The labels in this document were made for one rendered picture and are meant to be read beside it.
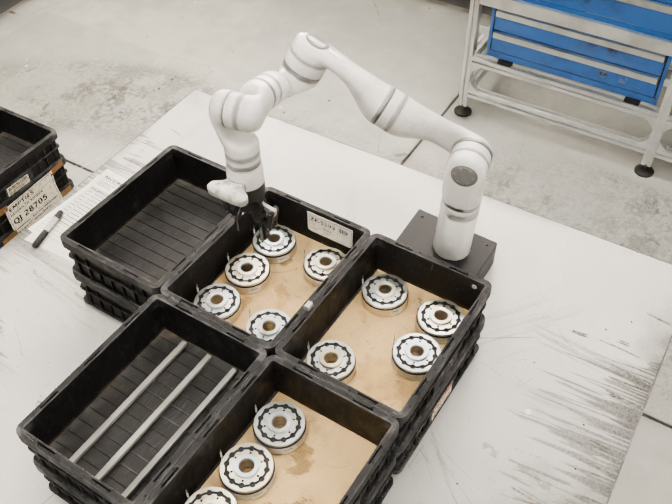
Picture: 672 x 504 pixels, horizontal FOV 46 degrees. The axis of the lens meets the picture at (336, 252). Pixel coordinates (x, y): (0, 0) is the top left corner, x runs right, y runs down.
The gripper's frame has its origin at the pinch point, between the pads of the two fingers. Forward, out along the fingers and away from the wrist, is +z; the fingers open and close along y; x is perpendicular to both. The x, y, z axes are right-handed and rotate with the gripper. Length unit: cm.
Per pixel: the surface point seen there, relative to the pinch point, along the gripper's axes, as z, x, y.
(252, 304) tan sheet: 17.5, 6.2, -2.4
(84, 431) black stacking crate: 17, 50, 7
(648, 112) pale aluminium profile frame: 72, -188, -49
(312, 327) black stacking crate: 12.1, 8.3, -20.0
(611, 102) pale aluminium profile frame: 73, -188, -35
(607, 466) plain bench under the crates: 31, -4, -84
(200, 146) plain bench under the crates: 31, -44, 54
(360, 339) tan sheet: 17.6, 2.2, -28.2
